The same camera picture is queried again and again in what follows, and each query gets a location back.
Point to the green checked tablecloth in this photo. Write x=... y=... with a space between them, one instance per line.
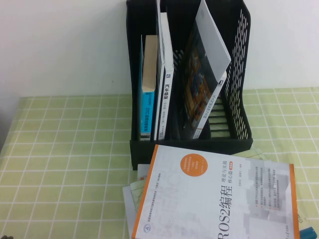
x=62 y=161

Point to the white automotive suspension book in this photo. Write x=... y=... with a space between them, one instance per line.
x=162 y=104

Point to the colourful mosaic cover book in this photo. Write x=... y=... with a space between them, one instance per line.
x=199 y=82

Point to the pale green map booklet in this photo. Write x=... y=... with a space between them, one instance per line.
x=139 y=194

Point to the blue spine book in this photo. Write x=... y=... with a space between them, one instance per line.
x=148 y=112

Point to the white booklet with orange corner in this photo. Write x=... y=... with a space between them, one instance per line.
x=143 y=170

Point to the black plastic book holder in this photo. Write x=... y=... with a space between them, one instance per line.
x=236 y=104

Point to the translucent pale green sheet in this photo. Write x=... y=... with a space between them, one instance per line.
x=256 y=153

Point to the white orange ROS2 book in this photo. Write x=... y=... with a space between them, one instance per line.
x=199 y=199

